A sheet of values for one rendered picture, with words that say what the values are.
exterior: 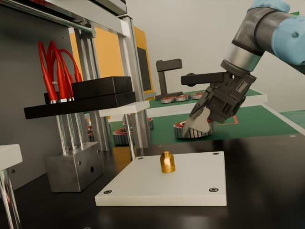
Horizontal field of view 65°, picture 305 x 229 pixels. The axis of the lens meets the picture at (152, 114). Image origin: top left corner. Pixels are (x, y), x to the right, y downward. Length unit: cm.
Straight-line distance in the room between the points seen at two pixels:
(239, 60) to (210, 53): 485
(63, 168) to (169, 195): 16
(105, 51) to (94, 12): 357
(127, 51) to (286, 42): 30
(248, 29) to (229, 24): 493
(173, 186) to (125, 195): 6
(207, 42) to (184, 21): 70
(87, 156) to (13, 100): 16
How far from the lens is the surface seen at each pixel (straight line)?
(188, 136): 62
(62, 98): 35
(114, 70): 390
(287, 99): 557
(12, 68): 47
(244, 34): 57
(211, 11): 556
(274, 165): 37
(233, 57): 57
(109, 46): 396
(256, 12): 57
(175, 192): 28
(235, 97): 59
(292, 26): 47
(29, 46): 52
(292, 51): 47
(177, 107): 168
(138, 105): 31
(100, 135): 57
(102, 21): 44
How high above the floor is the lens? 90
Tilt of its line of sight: 6 degrees down
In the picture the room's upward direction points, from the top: 9 degrees counter-clockwise
